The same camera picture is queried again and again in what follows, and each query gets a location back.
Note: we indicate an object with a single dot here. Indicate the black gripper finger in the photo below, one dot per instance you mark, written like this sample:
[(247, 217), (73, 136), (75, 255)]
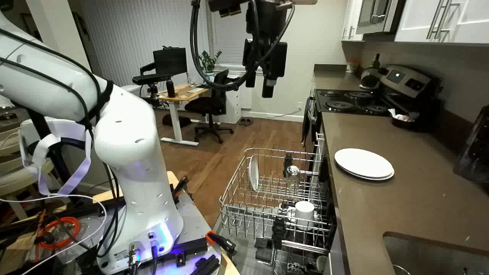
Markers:
[(251, 61), (273, 63)]

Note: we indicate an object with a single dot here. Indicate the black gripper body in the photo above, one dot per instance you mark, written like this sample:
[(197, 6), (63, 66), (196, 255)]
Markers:
[(266, 20)]

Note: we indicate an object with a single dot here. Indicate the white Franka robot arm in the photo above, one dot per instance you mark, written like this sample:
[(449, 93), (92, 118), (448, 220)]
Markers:
[(131, 153)]

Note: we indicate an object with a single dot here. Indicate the green potted plant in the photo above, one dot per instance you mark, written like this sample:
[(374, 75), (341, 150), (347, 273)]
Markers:
[(208, 61)]

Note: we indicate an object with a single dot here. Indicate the white drawer cabinet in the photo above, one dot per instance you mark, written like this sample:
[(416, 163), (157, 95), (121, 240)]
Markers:
[(235, 107)]

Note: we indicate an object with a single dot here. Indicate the black office chair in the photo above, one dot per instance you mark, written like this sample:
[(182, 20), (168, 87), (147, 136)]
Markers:
[(208, 104)]

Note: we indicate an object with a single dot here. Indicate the wooden top desk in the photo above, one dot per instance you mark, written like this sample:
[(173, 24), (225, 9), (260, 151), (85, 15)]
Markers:
[(183, 93)]

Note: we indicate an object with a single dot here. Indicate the black computer monitor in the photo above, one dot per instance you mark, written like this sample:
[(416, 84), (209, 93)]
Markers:
[(170, 61)]

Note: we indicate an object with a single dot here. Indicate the black and steel stove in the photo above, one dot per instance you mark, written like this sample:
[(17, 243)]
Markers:
[(351, 101)]

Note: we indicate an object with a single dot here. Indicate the white upper cabinet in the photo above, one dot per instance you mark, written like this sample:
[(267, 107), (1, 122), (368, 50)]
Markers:
[(458, 20), (351, 20)]

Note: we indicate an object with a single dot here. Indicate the clear drinking glass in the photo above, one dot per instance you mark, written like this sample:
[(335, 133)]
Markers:
[(292, 171)]

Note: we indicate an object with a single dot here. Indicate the steel microwave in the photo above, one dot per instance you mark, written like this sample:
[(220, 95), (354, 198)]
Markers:
[(376, 15)]

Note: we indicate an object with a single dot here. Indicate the white mug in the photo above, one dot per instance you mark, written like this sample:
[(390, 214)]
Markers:
[(304, 209)]

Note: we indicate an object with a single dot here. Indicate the metal robot table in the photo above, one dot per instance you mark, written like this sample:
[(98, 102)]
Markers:
[(196, 218)]

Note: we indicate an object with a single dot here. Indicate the dark cutlery basket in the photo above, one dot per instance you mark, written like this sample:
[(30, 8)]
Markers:
[(277, 231)]

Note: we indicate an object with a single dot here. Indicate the orange and black clamp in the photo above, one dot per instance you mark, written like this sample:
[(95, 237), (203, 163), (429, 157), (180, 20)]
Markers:
[(223, 241)]

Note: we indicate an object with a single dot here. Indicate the black stand pole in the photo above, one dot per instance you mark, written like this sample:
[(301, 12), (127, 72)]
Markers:
[(50, 153)]

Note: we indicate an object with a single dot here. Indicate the steel kitchen sink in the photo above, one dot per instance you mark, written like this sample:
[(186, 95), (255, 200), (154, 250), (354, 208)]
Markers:
[(432, 257)]

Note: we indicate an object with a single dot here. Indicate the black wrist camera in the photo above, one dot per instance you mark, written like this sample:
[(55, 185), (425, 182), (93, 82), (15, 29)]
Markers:
[(226, 6)]

